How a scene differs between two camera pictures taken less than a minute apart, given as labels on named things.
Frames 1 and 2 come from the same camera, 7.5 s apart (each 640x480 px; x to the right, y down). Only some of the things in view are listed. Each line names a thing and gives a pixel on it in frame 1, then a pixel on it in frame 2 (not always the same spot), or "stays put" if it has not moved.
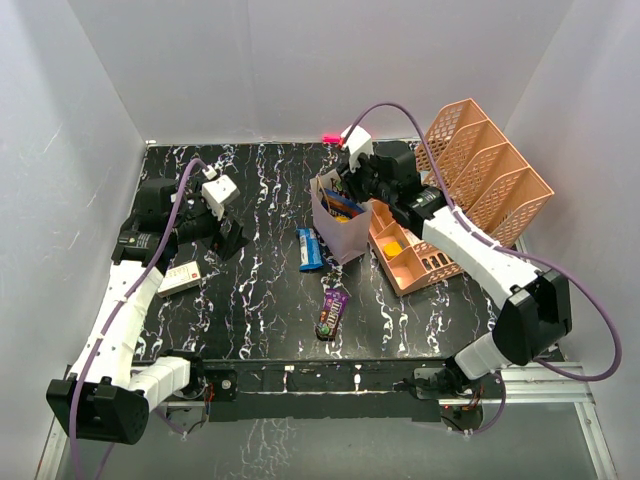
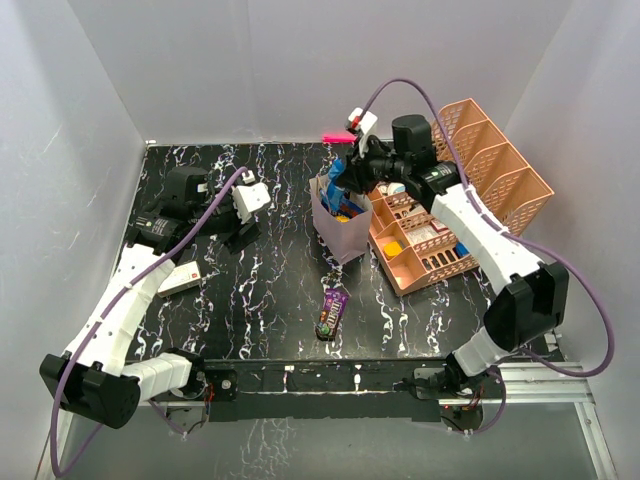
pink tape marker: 331,138 stays put
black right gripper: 350,180 → 355,173
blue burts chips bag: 340,205 stays put
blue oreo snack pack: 310,255 → 335,193
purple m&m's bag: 333,310 stays put
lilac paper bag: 342,239 stays put
